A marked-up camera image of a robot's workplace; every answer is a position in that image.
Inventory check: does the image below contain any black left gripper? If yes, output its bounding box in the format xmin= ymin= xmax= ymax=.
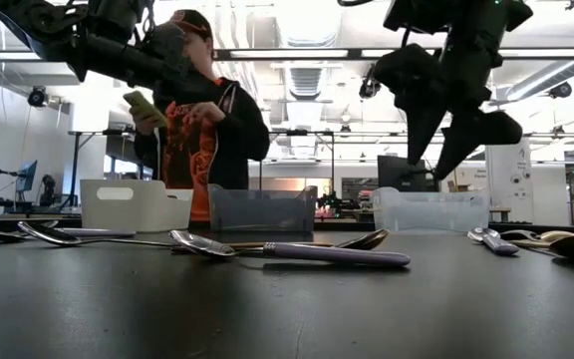
xmin=65 ymin=0 xmax=192 ymax=90

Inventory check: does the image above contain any person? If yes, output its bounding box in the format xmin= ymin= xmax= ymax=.
xmin=132 ymin=8 xmax=272 ymax=223

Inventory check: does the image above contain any black ceiling camera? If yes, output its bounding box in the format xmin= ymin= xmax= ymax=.
xmin=358 ymin=64 xmax=382 ymax=100
xmin=26 ymin=85 xmax=50 ymax=109
xmin=548 ymin=80 xmax=573 ymax=100

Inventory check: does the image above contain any silver spoon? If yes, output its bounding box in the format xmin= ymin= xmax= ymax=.
xmin=16 ymin=220 xmax=174 ymax=248
xmin=499 ymin=228 xmax=542 ymax=243

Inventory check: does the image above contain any black spoon at centre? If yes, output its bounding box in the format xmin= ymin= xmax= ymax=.
xmin=334 ymin=229 xmax=389 ymax=251

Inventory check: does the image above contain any monitor on black arm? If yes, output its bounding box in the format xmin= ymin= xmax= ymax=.
xmin=0 ymin=159 xmax=39 ymax=200

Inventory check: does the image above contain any grey translucent plastic bin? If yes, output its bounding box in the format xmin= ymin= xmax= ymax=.
xmin=207 ymin=183 xmax=319 ymax=233

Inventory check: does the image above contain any device with green lights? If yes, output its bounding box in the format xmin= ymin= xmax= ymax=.
xmin=315 ymin=190 xmax=348 ymax=211

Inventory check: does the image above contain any clear plastic bin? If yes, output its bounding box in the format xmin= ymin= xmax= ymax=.
xmin=370 ymin=186 xmax=491 ymax=235

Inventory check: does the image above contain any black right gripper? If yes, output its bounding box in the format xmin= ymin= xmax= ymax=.
xmin=374 ymin=30 xmax=523 ymax=180

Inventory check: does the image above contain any black metal frame stand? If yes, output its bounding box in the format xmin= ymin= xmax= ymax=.
xmin=66 ymin=128 xmax=139 ymax=210
xmin=258 ymin=129 xmax=337 ymax=191

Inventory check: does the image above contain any white plastic bin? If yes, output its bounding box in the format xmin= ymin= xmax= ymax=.
xmin=80 ymin=179 xmax=194 ymax=233

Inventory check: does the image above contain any black monitor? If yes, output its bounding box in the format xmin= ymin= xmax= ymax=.
xmin=376 ymin=155 xmax=440 ymax=193

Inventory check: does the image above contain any yellow green phone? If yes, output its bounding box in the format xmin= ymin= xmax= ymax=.
xmin=122 ymin=89 xmax=169 ymax=129

